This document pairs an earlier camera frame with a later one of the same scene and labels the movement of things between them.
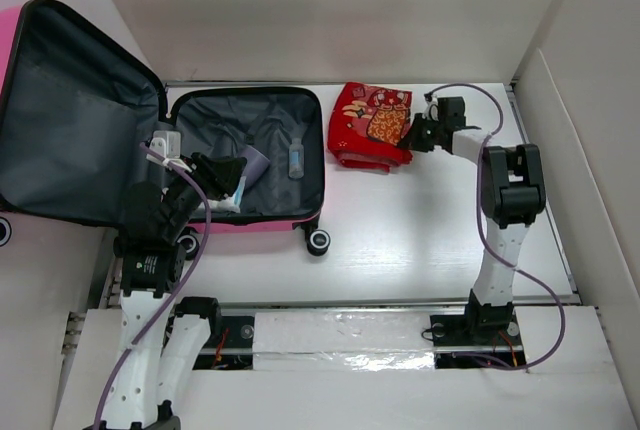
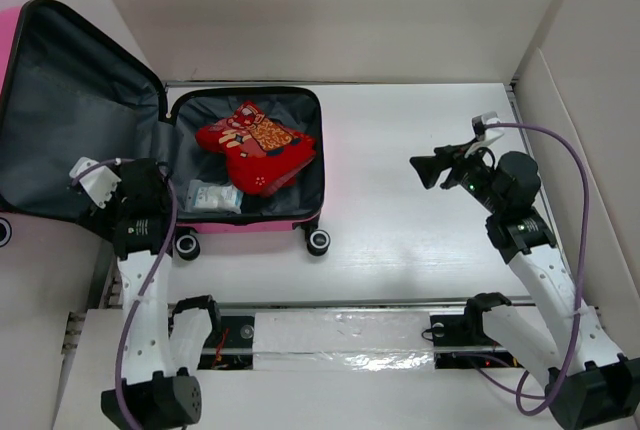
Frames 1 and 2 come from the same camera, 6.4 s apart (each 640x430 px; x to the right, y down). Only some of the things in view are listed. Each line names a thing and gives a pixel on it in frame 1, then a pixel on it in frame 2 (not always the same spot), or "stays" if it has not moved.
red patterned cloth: x=366 y=124 → x=265 y=154
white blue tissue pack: x=229 y=204 stays
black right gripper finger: x=414 y=138 → x=429 y=168
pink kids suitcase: x=76 y=107 stays
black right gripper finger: x=420 y=121 → x=431 y=165
